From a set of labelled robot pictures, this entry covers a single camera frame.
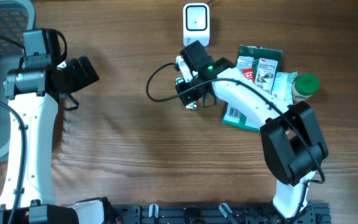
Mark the green 3M sponge pack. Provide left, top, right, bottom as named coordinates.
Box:
left=222, top=45, right=282, bottom=132

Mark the green lid jar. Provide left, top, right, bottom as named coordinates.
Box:
left=292, top=73, right=320, bottom=103

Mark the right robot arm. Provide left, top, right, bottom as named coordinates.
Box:
left=174, top=56, right=328, bottom=221

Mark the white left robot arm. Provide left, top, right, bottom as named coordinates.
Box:
left=0, top=55, right=109, bottom=223

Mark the light green tissue pack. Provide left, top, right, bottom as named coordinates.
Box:
left=271, top=72, right=298, bottom=105

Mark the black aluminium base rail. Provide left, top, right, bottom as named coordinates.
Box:
left=112, top=202, right=332, bottom=224

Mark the green white gum pack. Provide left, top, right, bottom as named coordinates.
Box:
left=175, top=77, right=198, bottom=110

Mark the white barcode scanner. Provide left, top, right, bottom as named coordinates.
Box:
left=183, top=2, right=211, bottom=47

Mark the red coffee stick sachet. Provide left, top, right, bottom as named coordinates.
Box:
left=242, top=68, right=255, bottom=83

